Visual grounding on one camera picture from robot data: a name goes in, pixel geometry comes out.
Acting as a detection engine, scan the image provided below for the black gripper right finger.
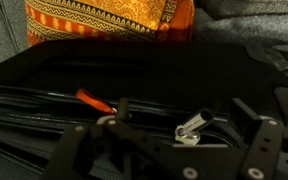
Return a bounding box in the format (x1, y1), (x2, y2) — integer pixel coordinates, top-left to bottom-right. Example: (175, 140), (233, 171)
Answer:
(232, 97), (286, 180)

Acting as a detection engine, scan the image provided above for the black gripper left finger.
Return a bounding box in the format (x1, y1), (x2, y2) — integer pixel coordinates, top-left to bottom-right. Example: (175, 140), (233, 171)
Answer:
(40, 97), (199, 180)

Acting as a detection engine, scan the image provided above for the silver metal zip pull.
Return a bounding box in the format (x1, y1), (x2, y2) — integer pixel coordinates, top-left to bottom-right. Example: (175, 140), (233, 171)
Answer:
(174, 108), (216, 147)

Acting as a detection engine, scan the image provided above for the orange zip pull tab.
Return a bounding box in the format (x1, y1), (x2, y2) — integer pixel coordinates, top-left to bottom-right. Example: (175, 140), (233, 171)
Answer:
(75, 87), (117, 115)

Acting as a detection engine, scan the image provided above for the black wheeled suitcase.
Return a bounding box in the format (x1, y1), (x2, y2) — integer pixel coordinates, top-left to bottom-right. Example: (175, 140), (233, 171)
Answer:
(0, 39), (288, 180)

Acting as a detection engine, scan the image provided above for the grey fabric sofa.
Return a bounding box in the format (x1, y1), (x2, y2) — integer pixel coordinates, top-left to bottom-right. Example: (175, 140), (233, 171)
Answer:
(0, 0), (288, 98)

